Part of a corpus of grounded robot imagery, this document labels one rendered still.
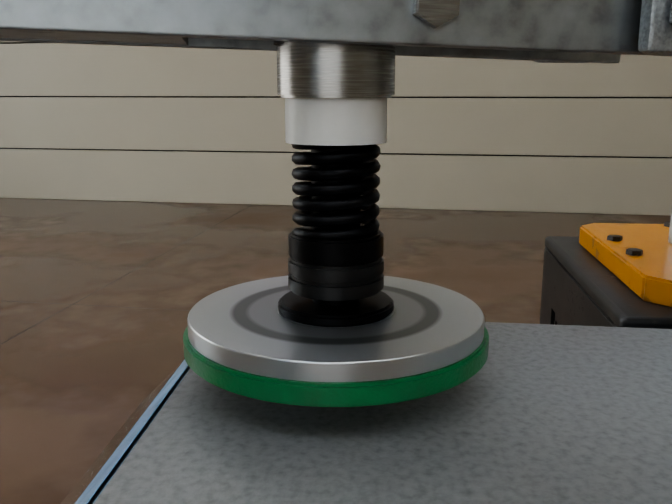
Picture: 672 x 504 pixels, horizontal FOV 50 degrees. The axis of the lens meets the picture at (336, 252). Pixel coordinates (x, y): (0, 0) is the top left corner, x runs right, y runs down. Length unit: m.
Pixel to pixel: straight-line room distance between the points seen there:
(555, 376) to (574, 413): 0.06
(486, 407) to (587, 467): 0.09
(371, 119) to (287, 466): 0.22
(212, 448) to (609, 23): 0.36
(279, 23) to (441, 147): 6.12
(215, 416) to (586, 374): 0.28
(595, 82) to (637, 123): 0.50
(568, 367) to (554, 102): 6.01
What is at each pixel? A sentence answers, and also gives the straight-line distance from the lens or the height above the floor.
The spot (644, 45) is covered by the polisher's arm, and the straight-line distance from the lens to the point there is 0.49.
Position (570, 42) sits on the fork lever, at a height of 1.08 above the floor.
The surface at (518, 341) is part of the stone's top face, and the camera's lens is 0.65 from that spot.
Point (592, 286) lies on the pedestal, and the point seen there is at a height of 0.74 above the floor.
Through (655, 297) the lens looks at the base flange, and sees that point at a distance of 1.19.
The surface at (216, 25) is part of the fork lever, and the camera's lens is 0.44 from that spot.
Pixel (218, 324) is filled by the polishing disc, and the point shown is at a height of 0.90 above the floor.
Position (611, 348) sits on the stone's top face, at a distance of 0.66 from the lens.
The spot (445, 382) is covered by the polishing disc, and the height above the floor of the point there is 0.88.
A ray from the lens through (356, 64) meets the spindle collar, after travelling 0.47.
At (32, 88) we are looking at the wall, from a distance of 7.67.
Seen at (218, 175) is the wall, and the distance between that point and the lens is 6.93.
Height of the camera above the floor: 1.05
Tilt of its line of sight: 13 degrees down
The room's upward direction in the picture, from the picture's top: straight up
